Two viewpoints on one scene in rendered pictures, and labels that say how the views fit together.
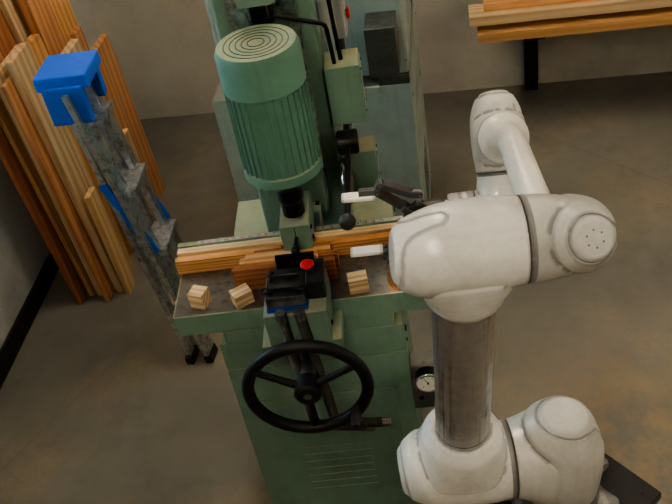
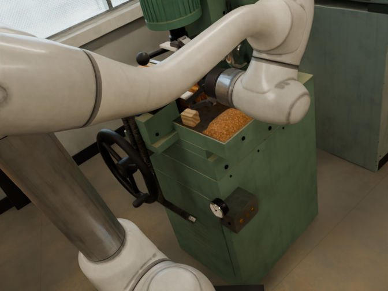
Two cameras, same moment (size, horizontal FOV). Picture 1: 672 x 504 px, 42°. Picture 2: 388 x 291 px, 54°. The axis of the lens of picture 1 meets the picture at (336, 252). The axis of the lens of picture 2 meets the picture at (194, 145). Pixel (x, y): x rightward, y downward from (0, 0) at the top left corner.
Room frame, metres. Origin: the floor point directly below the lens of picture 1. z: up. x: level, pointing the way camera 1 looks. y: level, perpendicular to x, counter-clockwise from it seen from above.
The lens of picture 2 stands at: (0.84, -0.76, 1.55)
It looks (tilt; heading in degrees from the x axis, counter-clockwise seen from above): 37 degrees down; 48
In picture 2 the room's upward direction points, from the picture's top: 16 degrees counter-clockwise
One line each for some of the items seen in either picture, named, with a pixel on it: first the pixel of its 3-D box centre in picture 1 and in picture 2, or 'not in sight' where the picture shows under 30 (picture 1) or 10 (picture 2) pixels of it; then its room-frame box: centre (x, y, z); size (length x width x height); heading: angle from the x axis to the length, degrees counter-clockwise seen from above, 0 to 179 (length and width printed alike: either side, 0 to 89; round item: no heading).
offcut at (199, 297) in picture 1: (199, 297); not in sight; (1.55, 0.33, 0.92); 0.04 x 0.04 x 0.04; 62
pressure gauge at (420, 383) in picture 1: (427, 380); (220, 209); (1.41, -0.16, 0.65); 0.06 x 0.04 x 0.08; 83
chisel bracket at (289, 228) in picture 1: (298, 222); not in sight; (1.67, 0.07, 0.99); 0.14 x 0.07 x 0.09; 173
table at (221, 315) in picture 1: (303, 296); (172, 114); (1.54, 0.09, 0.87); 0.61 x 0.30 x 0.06; 83
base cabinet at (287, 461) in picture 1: (336, 372); (238, 181); (1.77, 0.07, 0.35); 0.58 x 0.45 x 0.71; 173
